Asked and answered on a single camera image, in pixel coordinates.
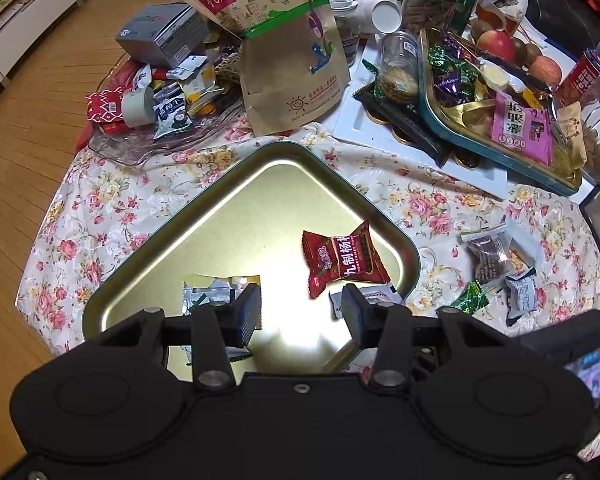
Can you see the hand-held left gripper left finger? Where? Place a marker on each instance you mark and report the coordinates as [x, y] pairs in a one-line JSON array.
[[247, 315]]

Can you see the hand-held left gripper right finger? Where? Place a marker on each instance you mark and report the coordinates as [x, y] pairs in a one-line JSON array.
[[355, 320]]

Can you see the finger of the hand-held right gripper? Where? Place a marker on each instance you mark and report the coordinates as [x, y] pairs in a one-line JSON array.
[[570, 332]]

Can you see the silver and yellow wrapper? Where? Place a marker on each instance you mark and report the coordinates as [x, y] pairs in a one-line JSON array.
[[210, 296]]

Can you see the red snack packet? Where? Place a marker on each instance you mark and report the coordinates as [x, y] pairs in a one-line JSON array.
[[340, 260]]

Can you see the grey snack packet black print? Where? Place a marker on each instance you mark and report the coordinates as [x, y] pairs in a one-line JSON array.
[[522, 292]]

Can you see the gold metal tray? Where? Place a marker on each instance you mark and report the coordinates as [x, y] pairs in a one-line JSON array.
[[220, 220]]

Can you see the silver stick packet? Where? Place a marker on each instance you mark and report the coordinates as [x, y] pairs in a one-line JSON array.
[[522, 245]]

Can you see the green foil candy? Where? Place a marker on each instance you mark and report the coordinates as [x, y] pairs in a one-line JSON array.
[[442, 55], [467, 300]]

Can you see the clear packet with brown cake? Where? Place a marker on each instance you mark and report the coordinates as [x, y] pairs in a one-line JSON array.
[[487, 260]]

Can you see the floral tablecloth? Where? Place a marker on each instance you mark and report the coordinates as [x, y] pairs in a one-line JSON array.
[[130, 210]]

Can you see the clear glass plate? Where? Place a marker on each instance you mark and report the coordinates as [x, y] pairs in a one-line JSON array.
[[145, 152]]

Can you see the white rectangular tray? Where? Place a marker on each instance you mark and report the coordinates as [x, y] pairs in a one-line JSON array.
[[360, 125]]

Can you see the row of gold foil coins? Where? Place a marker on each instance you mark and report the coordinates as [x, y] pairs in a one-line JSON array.
[[467, 160]]

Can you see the black chocolate wrapper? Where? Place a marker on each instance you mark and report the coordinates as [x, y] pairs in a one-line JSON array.
[[420, 135]]

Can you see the small brown paper packet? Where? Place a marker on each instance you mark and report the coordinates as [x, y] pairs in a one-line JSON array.
[[570, 130]]

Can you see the pink snack packet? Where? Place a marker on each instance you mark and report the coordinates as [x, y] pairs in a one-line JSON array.
[[522, 127]]

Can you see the white and green snack packet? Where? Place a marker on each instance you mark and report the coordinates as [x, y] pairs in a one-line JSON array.
[[172, 117]]

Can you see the brown paper snack bag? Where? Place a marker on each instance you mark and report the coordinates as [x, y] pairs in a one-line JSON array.
[[280, 85]]

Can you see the white tape roll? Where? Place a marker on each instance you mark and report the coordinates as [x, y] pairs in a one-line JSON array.
[[137, 107]]

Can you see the teal tin tray with sweets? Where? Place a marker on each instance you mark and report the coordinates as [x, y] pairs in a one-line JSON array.
[[475, 115]]

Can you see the clear jar with cookies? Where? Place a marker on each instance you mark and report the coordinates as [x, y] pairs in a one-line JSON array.
[[397, 80]]

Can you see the purple foil candy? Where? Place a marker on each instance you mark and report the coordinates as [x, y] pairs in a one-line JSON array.
[[452, 87]]

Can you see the red label packet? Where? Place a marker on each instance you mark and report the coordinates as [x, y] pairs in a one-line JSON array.
[[577, 77]]

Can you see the small red patterned packet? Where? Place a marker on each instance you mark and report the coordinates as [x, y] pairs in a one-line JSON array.
[[102, 105]]

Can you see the red apple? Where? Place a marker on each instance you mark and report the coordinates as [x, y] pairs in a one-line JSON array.
[[495, 45], [545, 70]]

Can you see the white round candy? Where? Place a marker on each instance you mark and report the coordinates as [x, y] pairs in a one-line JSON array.
[[495, 76]]

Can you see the brown kiwi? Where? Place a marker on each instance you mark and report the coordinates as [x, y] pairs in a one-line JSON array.
[[481, 30], [531, 53]]

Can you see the grey cardboard box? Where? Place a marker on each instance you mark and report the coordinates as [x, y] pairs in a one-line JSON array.
[[155, 30]]

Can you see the white paper cup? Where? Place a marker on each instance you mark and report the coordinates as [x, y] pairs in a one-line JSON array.
[[385, 15]]

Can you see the cookie jar with dark lid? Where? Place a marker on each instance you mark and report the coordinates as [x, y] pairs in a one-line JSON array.
[[427, 5]]

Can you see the green drink can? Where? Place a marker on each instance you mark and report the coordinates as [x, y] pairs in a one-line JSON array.
[[465, 0]]

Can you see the white cabinet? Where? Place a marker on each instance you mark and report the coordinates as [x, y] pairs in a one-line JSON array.
[[30, 25]]

